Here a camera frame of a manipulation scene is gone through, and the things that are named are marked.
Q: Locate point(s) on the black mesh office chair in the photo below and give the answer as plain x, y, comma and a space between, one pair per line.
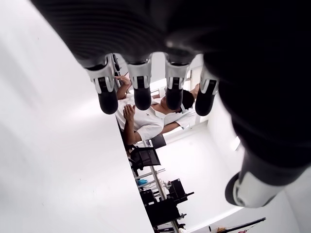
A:
145, 157

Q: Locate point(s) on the teal small object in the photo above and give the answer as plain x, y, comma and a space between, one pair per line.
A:
143, 182

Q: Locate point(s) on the person in white shirt behind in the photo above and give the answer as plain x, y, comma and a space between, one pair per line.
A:
187, 119

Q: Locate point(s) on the black flat panel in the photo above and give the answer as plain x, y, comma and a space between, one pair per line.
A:
159, 141

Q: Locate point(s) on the black rod stand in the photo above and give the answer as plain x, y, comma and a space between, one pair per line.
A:
243, 224

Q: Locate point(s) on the seated person in white shirt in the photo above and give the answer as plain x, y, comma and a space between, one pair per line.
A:
148, 121

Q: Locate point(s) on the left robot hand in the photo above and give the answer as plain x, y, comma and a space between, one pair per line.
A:
218, 36

